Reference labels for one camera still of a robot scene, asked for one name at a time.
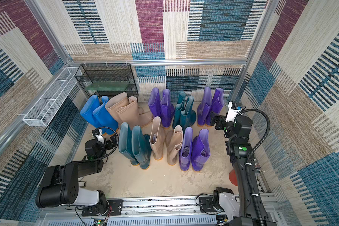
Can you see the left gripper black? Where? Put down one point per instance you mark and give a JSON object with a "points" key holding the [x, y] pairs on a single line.
{"points": [[114, 141]]}

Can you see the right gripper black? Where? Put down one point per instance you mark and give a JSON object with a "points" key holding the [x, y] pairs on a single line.
{"points": [[218, 122]]}

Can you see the slim teal rain boot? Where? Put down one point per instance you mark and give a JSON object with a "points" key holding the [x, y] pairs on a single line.
{"points": [[125, 143]]}

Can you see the blue rain boot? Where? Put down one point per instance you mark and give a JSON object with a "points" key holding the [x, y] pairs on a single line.
{"points": [[103, 117], [88, 109]]}

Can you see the large teal rain boot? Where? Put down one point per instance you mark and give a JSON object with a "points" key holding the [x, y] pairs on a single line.
{"points": [[141, 147]]}

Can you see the beige slim rain boot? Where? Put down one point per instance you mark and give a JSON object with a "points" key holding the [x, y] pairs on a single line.
{"points": [[131, 115]]}

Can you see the beige tall rain boot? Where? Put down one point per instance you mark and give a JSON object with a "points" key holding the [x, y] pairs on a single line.
{"points": [[115, 103]]}

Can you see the purple short rain boot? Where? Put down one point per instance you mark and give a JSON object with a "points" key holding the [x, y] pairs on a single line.
{"points": [[186, 149]]}

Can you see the beige short rain boot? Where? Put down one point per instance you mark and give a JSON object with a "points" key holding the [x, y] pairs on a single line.
{"points": [[157, 138]]}

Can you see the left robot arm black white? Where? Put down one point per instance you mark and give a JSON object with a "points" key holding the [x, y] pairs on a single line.
{"points": [[60, 183]]}

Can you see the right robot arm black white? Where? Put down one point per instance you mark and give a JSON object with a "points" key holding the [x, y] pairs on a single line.
{"points": [[251, 211]]}

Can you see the purple tall rain boot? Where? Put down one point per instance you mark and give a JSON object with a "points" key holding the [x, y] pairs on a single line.
{"points": [[154, 102]]}

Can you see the small white grey box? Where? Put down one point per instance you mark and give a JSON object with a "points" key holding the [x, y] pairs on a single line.
{"points": [[82, 184]]}

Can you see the red pencil cup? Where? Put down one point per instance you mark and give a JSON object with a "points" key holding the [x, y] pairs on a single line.
{"points": [[233, 178]]}

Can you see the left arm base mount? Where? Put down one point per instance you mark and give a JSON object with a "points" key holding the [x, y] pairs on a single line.
{"points": [[104, 207]]}

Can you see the white wire mesh basket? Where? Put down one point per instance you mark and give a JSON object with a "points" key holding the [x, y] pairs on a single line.
{"points": [[47, 106]]}

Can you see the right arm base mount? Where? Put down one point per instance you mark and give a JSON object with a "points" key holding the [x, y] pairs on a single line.
{"points": [[209, 204]]}

